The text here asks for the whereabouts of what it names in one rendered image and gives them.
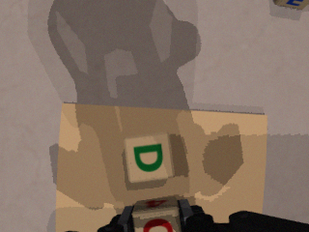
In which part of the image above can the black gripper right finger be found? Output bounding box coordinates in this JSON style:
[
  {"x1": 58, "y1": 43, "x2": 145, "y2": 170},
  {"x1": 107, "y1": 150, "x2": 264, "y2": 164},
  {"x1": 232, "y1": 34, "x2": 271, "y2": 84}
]
[{"x1": 177, "y1": 199, "x2": 309, "y2": 232}]

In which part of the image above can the tan square mat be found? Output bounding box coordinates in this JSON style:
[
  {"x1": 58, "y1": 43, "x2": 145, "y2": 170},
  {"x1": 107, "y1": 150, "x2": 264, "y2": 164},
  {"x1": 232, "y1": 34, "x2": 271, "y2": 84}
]
[{"x1": 55, "y1": 103, "x2": 267, "y2": 232}]

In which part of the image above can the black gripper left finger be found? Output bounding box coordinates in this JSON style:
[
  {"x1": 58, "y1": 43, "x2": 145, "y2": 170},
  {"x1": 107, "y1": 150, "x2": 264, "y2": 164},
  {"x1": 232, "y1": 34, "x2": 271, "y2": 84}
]
[{"x1": 97, "y1": 205, "x2": 135, "y2": 232}]

